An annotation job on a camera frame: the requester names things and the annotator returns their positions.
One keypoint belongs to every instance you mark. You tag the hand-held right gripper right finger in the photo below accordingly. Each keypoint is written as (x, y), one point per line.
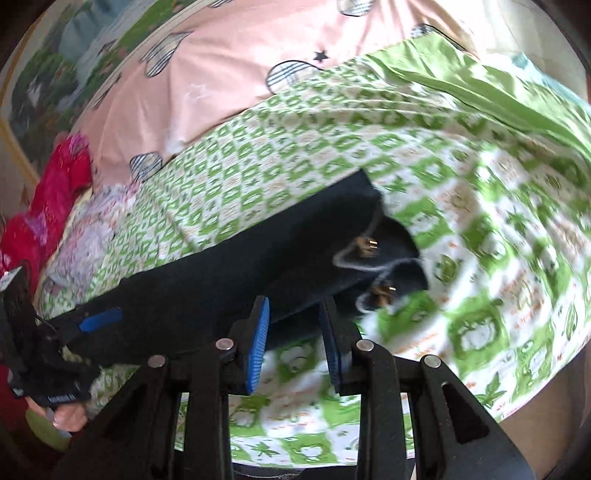
(330, 341)

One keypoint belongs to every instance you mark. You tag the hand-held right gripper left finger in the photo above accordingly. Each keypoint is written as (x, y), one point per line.
(258, 344)

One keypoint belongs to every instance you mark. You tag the pink patterned pillow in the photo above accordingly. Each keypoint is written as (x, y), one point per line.
(221, 69)

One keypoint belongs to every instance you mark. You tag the red garment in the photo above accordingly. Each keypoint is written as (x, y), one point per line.
(51, 198)

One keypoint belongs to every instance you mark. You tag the pale floral cloth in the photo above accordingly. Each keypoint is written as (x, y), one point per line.
(87, 240)

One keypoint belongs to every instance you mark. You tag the landscape wall poster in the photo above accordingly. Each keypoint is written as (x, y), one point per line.
(60, 60)

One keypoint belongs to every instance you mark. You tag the person's left hand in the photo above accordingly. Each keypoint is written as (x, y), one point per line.
(67, 415)

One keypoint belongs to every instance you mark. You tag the black pants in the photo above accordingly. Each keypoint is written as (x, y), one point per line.
(231, 272)

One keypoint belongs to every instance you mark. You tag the green patterned blanket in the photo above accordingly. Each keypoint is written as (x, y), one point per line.
(415, 230)

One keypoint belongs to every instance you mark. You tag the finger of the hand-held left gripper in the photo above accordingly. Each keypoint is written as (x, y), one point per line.
(99, 319)

